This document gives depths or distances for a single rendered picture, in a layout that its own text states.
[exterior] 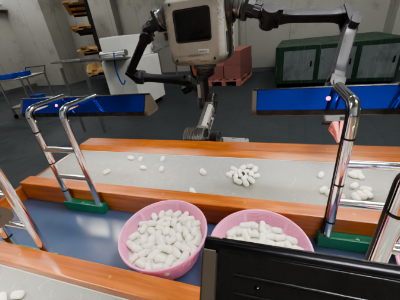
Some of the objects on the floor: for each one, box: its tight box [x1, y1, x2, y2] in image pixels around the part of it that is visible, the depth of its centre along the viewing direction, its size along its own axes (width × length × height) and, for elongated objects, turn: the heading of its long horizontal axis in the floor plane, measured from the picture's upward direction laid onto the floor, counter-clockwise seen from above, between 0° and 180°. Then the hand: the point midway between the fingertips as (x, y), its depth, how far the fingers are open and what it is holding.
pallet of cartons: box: [208, 45, 252, 86], centre depth 598 cm, size 96×140×80 cm
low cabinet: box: [274, 32, 400, 88], centre depth 503 cm, size 211×192×83 cm
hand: (338, 140), depth 85 cm, fingers closed
